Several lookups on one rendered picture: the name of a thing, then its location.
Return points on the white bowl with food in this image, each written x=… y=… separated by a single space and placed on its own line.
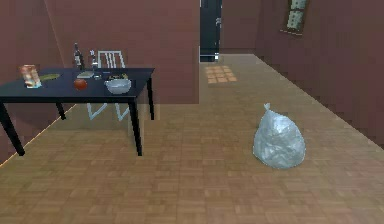
x=118 y=85

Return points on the dark room door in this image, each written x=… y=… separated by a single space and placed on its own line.
x=210 y=30

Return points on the grey tied garbage bag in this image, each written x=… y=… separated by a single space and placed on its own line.
x=279 y=141

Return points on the white slatted chair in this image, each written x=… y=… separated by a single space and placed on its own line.
x=111 y=59

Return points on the clear glass bottle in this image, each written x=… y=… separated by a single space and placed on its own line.
x=93 y=61

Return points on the grey flat plate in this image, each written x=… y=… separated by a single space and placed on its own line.
x=85 y=74

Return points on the red apple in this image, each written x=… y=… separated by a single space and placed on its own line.
x=80 y=84

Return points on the dark wine bottle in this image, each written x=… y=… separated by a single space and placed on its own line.
x=78 y=57

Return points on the black dining table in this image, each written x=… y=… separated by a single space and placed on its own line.
x=66 y=92

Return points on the green leaf-shaped dish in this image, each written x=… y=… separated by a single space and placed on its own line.
x=49 y=77

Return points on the framed wall picture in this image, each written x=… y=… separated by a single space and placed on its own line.
x=295 y=16

